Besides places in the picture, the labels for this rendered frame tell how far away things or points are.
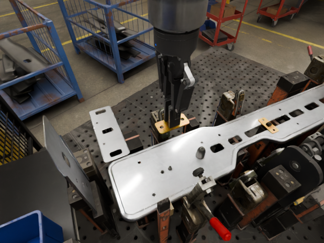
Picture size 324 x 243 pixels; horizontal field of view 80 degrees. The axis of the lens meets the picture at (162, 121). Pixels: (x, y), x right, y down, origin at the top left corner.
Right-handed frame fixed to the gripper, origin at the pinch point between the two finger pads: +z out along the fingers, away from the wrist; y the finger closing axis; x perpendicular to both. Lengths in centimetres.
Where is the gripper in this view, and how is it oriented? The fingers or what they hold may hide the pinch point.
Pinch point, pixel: (172, 112)
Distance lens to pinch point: 46.0
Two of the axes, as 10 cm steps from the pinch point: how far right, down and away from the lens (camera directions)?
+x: -9.0, 3.3, -2.9
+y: -4.4, -6.7, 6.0
